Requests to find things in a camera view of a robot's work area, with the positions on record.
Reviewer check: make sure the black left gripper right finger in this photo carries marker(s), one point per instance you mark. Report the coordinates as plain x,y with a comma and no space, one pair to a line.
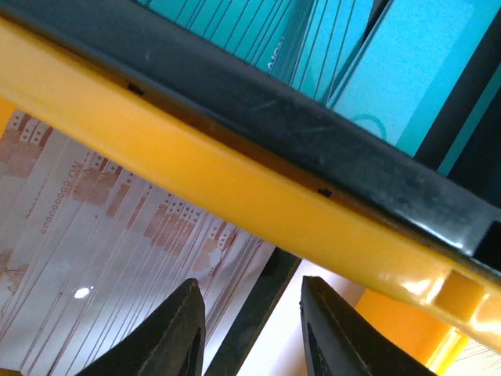
339,341

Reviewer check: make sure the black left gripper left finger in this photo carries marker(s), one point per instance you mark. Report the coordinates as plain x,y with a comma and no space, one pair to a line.
170,341

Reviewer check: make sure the yellow middle card bin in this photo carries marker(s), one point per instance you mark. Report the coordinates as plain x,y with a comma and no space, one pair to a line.
68,93

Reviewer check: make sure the white striped cards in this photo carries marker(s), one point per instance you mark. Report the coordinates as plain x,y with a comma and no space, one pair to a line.
89,250

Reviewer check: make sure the black right card bin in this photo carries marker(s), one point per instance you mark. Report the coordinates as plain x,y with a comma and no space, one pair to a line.
166,61

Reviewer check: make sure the teal card stack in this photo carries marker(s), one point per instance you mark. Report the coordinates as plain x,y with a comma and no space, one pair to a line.
417,74

